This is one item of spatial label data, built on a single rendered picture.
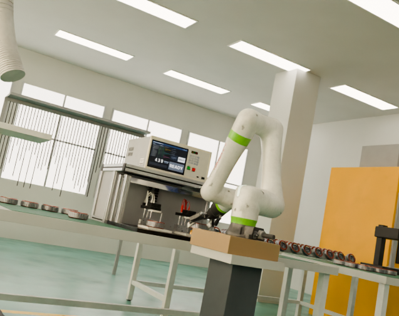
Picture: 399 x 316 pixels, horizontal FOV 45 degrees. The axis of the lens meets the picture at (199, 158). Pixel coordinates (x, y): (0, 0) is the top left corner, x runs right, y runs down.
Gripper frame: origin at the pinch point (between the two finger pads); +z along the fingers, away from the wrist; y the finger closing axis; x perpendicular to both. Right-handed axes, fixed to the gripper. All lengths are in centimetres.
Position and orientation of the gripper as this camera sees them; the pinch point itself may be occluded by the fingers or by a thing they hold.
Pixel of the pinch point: (198, 226)
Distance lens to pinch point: 289.6
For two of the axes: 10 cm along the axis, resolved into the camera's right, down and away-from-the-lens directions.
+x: -0.9, -8.2, 5.6
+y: 8.5, 2.3, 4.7
